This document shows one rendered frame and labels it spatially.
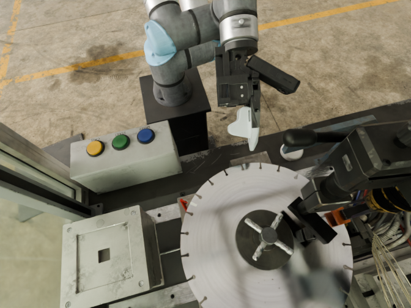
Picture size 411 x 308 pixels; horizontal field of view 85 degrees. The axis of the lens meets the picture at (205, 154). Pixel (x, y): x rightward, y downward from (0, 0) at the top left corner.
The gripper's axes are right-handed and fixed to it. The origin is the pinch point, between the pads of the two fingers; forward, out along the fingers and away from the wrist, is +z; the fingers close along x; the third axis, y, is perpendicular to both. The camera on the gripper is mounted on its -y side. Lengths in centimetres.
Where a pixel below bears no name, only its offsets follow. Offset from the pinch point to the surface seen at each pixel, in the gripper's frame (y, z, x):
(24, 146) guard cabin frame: 49.7, -3.2, 0.1
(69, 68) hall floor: 136, -66, -165
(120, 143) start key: 33.7, -1.7, -12.5
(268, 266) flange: 0.4, 21.6, 9.2
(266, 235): 0.6, 15.2, 10.2
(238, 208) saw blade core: 4.6, 13.0, 2.3
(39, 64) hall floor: 166, -74, -169
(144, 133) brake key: 27.4, -3.8, -14.0
